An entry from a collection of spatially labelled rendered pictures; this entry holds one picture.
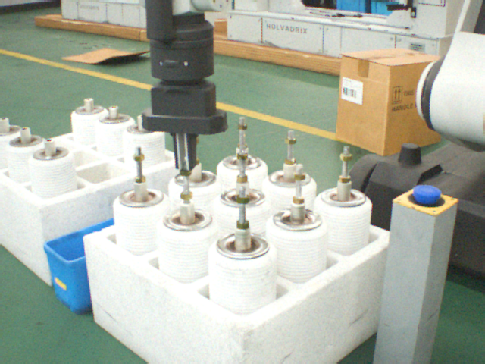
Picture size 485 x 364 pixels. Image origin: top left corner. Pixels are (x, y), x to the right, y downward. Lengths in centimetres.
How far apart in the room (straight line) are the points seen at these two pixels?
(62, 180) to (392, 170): 68
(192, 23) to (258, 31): 280
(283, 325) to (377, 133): 122
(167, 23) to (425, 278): 49
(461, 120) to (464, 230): 26
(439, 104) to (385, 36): 202
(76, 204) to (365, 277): 59
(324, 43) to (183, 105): 249
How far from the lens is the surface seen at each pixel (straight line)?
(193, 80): 82
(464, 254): 124
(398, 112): 198
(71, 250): 122
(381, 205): 130
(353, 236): 99
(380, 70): 194
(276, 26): 350
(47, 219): 121
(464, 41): 109
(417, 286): 88
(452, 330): 115
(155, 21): 77
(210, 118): 82
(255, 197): 99
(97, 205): 126
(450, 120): 106
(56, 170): 122
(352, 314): 100
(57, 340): 111
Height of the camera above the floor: 65
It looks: 22 degrees down
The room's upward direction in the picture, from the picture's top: straight up
